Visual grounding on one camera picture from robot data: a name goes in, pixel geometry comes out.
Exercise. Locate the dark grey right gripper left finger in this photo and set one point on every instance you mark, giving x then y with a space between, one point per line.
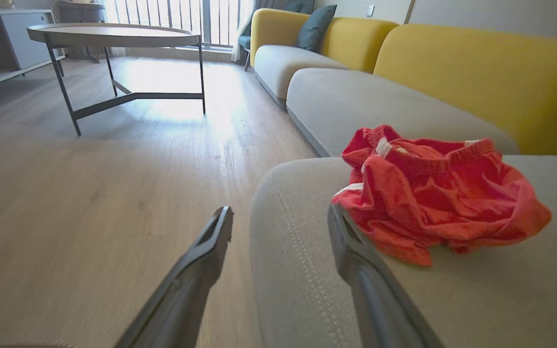
186 290

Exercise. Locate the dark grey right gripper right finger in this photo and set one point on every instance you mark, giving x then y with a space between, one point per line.
380 299

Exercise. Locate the red shorts with white stripes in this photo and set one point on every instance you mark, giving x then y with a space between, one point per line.
443 198

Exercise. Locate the yellow and grey sofa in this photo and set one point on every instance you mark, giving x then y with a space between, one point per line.
356 106

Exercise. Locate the round wooden coffee table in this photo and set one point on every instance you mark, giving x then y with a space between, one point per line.
114 35

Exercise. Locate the window balcony railing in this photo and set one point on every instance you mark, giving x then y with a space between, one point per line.
177 17

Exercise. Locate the teal throw cushion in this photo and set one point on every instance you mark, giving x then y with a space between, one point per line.
315 29

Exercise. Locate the brown wicker chair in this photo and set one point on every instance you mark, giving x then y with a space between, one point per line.
79 14

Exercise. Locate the grey and white low cabinet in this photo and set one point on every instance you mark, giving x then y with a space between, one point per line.
22 36

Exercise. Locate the teal armchair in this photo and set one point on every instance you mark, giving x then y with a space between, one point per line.
288 5

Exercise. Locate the small beige ornament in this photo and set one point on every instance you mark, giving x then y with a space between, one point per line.
6 3

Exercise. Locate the white wall switch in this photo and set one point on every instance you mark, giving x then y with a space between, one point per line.
370 10

